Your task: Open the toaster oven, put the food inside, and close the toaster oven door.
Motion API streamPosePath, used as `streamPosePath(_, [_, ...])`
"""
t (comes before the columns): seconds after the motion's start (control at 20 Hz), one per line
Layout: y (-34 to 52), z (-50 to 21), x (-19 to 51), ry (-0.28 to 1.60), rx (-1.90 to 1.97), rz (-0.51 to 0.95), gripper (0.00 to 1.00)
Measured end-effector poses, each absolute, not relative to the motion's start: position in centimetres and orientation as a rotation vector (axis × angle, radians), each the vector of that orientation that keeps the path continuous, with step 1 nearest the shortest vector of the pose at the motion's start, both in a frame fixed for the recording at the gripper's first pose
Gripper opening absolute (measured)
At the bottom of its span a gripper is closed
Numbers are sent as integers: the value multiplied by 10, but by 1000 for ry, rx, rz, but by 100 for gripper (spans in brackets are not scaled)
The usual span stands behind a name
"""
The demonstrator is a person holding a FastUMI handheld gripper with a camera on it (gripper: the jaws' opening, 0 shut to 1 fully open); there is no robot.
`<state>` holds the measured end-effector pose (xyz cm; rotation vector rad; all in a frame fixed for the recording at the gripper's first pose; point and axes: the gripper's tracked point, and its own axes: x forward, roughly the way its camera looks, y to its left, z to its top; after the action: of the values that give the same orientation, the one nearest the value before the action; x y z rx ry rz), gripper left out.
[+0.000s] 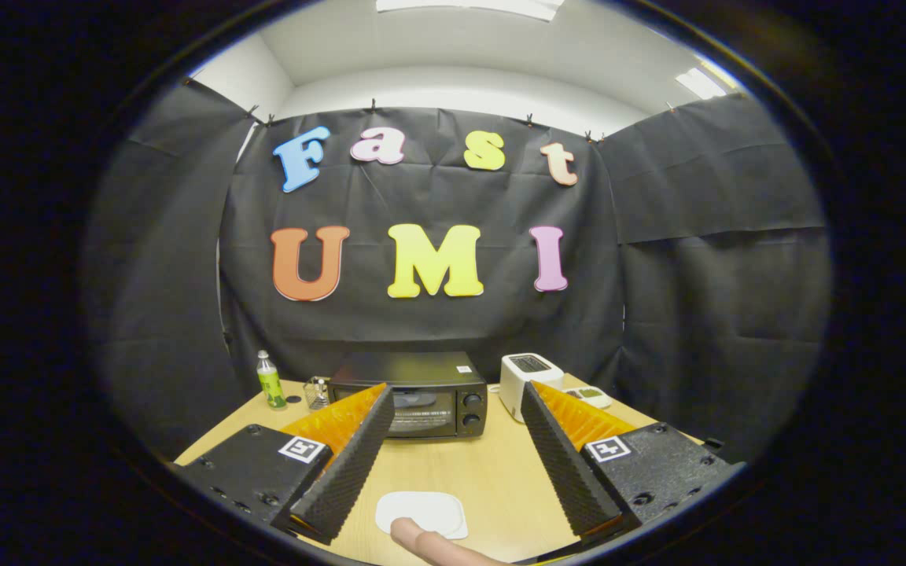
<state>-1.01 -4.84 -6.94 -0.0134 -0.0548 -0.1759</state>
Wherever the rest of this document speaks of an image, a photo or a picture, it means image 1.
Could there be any small ceiling light panel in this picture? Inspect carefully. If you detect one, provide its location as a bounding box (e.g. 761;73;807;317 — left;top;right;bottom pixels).
676;68;727;100

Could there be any white divided dish with seeds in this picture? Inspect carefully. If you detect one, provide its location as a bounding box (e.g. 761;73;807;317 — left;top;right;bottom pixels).
563;385;613;410

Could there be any long ceiling light panel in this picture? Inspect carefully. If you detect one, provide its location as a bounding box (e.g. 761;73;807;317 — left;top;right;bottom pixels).
377;0;565;21

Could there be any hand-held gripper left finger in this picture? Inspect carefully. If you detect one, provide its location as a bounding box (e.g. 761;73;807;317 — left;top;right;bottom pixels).
174;383;396;546

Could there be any black toaster oven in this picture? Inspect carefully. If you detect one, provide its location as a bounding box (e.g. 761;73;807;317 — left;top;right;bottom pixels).
329;351;489;439

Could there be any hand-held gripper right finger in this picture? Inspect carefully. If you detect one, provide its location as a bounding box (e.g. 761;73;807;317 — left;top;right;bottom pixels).
520;380;745;542

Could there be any white rectangular plate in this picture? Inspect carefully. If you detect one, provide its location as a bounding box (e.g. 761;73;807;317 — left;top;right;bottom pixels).
375;491;469;541

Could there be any green label plastic bottle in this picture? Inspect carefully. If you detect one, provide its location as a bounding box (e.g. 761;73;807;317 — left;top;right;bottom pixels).
256;350;287;410

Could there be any white pop-up toaster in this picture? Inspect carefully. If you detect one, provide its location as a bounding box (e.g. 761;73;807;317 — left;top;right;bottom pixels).
499;353;565;424

